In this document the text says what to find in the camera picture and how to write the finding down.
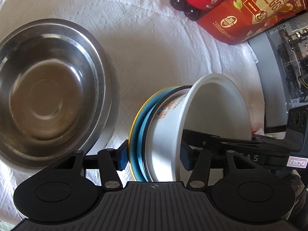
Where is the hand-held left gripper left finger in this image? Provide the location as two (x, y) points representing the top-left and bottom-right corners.
(48, 140), (130, 191)

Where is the white paper bowl orange print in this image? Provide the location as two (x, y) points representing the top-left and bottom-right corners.
(144, 74), (252, 182)

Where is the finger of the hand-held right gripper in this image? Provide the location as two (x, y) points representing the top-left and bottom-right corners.
(182, 129), (267, 155)

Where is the grey computer case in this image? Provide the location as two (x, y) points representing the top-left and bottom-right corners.
(247, 12), (308, 136)

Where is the person's right hand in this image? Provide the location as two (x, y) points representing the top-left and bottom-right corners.
(290, 173), (308, 213)

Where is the red snack bag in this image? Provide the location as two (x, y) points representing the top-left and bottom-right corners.
(196, 0), (308, 46)

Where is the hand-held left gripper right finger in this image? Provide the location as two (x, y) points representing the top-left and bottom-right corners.
(180, 141), (260, 190)

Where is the stainless steel bowl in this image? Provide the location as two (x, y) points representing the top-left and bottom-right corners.
(0, 18), (120, 177)

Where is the blue bowl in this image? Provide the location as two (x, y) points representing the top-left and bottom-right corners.
(132, 86), (193, 182)

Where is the white textured tablecloth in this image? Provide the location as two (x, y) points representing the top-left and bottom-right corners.
(0, 0), (268, 222)

